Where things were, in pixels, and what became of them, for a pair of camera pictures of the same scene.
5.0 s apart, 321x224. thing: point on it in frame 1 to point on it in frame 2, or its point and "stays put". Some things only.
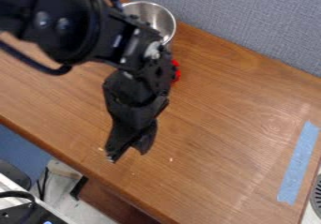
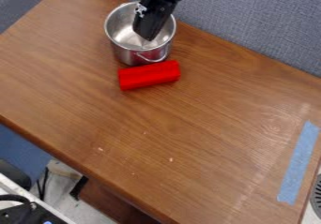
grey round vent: [314, 197] stays put
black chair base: [14, 174] stays put
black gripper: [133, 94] to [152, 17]
